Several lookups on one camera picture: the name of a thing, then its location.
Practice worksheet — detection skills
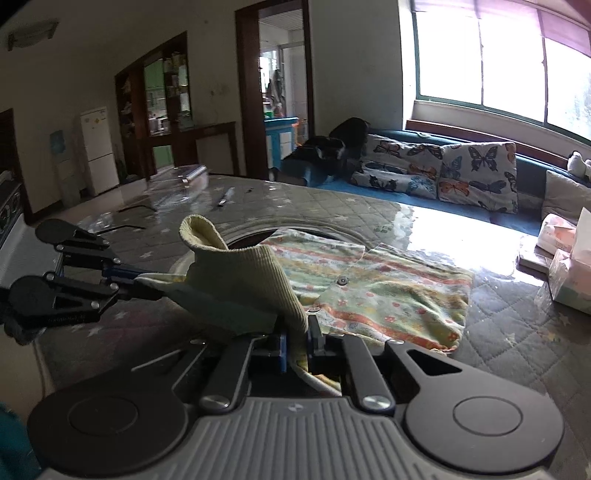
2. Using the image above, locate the large window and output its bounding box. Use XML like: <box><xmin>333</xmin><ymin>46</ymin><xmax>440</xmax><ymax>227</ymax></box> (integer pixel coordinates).
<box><xmin>412</xmin><ymin>0</ymin><xmax>591</xmax><ymax>142</ymax></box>

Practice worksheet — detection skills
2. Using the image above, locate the blue cabinet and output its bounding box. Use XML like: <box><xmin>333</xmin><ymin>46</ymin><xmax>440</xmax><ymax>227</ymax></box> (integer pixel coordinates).
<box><xmin>264</xmin><ymin>116</ymin><xmax>299</xmax><ymax>169</ymax></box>

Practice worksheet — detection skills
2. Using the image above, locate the dark wooden door frame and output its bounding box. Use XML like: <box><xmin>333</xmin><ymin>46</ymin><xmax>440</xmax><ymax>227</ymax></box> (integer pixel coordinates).
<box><xmin>235</xmin><ymin>0</ymin><xmax>315</xmax><ymax>182</ymax></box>

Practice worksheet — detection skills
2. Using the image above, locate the flat book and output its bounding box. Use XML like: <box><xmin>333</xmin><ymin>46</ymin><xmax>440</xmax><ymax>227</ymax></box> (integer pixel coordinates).
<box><xmin>517</xmin><ymin>246</ymin><xmax>553</xmax><ymax>274</ymax></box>

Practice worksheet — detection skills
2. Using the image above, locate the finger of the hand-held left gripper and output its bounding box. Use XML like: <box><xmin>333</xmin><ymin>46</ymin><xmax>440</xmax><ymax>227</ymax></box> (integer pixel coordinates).
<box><xmin>54</xmin><ymin>226</ymin><xmax>155</xmax><ymax>280</ymax></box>
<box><xmin>44</xmin><ymin>272</ymin><xmax>163</xmax><ymax>325</ymax></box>

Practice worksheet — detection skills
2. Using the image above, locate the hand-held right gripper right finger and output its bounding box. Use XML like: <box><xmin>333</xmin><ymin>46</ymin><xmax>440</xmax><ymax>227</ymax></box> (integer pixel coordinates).
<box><xmin>307</xmin><ymin>316</ymin><xmax>463</xmax><ymax>413</ymax></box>

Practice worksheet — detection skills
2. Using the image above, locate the white plush toy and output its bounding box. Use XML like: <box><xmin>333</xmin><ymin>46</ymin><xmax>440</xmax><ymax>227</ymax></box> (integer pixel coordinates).
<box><xmin>567</xmin><ymin>151</ymin><xmax>591</xmax><ymax>179</ymax></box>

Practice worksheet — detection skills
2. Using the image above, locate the pale tissue box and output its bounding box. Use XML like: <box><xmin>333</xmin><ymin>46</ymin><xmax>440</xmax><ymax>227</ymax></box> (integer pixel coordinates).
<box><xmin>547</xmin><ymin>226</ymin><xmax>591</xmax><ymax>316</ymax></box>

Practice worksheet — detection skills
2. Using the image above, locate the floral child's garment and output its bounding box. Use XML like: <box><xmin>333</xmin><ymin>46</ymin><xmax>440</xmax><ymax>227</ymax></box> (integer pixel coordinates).
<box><xmin>137</xmin><ymin>215</ymin><xmax>475</xmax><ymax>396</ymax></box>

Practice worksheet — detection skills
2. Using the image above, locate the blue sofa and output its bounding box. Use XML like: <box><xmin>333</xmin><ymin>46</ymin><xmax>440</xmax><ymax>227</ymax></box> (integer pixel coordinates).
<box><xmin>272</xmin><ymin>128</ymin><xmax>591</xmax><ymax>237</ymax></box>

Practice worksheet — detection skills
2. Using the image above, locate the black bag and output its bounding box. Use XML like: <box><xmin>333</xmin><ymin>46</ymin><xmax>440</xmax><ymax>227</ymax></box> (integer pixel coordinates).
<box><xmin>281</xmin><ymin>136</ymin><xmax>350</xmax><ymax>186</ymax></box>

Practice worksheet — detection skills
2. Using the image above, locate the clear plastic roll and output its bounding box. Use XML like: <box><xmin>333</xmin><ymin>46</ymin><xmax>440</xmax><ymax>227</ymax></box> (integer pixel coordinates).
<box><xmin>174</xmin><ymin>165</ymin><xmax>209</xmax><ymax>186</ymax></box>

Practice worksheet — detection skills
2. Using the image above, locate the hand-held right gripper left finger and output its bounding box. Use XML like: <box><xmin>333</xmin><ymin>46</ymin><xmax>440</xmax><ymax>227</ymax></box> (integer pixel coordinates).
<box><xmin>131</xmin><ymin>330</ymin><xmax>289</xmax><ymax>412</ymax></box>

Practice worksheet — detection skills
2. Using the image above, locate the water dispenser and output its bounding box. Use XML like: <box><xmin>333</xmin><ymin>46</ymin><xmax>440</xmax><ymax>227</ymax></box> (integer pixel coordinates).
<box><xmin>49</xmin><ymin>130</ymin><xmax>77</xmax><ymax>205</ymax></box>

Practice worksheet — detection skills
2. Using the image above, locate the butterfly print cushion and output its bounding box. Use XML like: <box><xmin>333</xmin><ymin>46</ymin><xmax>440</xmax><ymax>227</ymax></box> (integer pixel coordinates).
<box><xmin>436</xmin><ymin>141</ymin><xmax>520</xmax><ymax>214</ymax></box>
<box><xmin>350</xmin><ymin>134</ymin><xmax>447</xmax><ymax>200</ymax></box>

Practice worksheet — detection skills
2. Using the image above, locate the dark wooden display cabinet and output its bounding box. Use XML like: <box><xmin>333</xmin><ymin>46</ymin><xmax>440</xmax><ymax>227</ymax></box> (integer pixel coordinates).
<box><xmin>114</xmin><ymin>31</ymin><xmax>193</xmax><ymax>182</ymax></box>

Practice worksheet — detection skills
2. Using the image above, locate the teal cloth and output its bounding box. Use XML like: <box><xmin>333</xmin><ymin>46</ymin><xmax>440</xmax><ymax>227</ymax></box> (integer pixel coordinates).
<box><xmin>0</xmin><ymin>401</ymin><xmax>43</xmax><ymax>480</ymax></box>

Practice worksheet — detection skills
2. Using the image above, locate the pink tissue pack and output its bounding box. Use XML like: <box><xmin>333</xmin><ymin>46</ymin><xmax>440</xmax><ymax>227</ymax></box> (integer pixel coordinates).
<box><xmin>537</xmin><ymin>213</ymin><xmax>579</xmax><ymax>257</ymax></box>

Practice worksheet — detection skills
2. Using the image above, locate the plain grey cushion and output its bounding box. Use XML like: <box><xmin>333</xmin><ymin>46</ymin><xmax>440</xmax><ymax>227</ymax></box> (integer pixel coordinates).
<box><xmin>540</xmin><ymin>169</ymin><xmax>591</xmax><ymax>223</ymax></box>

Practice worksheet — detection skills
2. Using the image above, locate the black backpack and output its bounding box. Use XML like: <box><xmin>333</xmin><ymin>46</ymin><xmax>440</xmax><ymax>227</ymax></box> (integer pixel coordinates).
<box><xmin>329</xmin><ymin>117</ymin><xmax>371</xmax><ymax>160</ymax></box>

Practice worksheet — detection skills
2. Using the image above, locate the white refrigerator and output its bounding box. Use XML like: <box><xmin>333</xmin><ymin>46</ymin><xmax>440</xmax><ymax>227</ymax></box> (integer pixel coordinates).
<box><xmin>79</xmin><ymin>106</ymin><xmax>120</xmax><ymax>195</ymax></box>

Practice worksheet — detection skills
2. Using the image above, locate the dark wooden sideboard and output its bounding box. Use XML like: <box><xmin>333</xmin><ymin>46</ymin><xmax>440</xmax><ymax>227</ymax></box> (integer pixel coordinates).
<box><xmin>173</xmin><ymin>121</ymin><xmax>241</xmax><ymax>177</ymax></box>

